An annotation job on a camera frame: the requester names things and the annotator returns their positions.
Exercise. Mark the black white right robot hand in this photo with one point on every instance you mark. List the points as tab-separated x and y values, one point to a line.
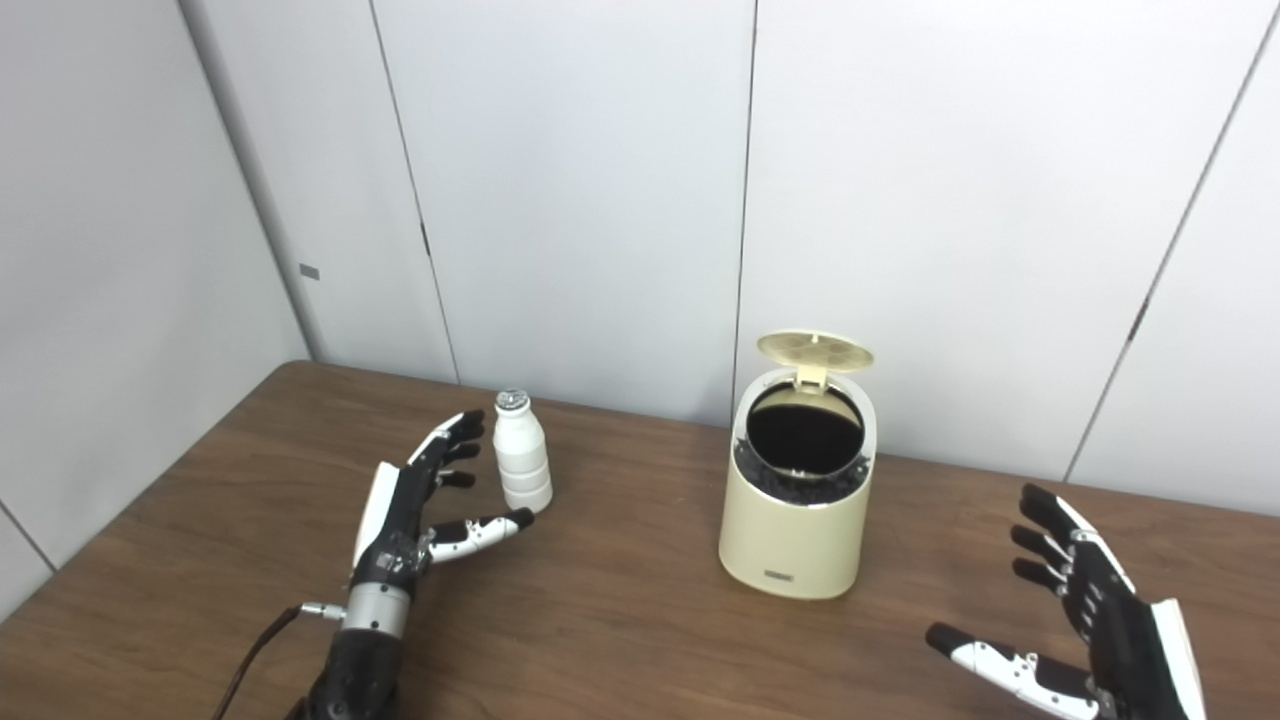
1130	640

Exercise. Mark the black plastic bin liner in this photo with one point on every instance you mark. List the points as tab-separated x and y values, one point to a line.
800	488

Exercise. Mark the cream round bin lid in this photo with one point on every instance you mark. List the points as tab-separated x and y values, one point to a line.
815	352

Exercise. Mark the small white plastic bottle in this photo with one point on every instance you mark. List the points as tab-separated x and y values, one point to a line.
523	460

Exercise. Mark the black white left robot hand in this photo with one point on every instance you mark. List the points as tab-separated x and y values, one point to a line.
395	530

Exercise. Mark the cream-colored round bin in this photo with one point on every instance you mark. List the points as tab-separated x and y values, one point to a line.
790	545

